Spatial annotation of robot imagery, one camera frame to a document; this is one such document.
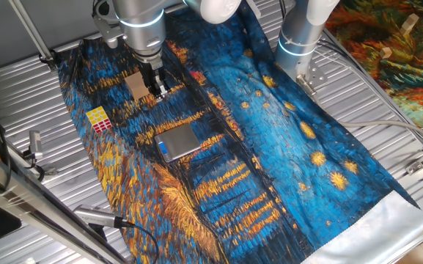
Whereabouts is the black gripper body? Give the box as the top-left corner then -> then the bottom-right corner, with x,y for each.
139,60 -> 166,91

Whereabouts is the large wooden cube block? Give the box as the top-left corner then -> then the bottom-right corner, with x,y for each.
124,70 -> 150,100

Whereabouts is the silver digital scale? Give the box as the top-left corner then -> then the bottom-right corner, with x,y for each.
154,123 -> 202,164

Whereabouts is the Rubik's cube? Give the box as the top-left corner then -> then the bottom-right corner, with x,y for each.
85,106 -> 113,134

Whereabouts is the blue starry night painted cloth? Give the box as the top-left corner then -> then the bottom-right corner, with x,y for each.
56,0 -> 423,264

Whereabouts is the grey metal pole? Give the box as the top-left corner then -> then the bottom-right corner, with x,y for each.
7,0 -> 59,73

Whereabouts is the orange painted cloth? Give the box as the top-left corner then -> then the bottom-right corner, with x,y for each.
324,0 -> 423,129

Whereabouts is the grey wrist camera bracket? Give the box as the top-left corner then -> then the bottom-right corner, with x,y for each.
92,14 -> 125,49

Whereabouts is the silver camera with cable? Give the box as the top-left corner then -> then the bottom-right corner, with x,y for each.
73,204 -> 131,229

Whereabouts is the black camera cable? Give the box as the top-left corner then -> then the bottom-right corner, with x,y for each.
122,221 -> 161,264

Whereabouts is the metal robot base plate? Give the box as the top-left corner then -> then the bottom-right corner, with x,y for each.
295,60 -> 328,97

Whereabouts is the aluminium frame beam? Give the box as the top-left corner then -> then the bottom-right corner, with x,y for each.
0,141 -> 128,264

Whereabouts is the grey hose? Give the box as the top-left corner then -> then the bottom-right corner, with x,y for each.
306,82 -> 423,147

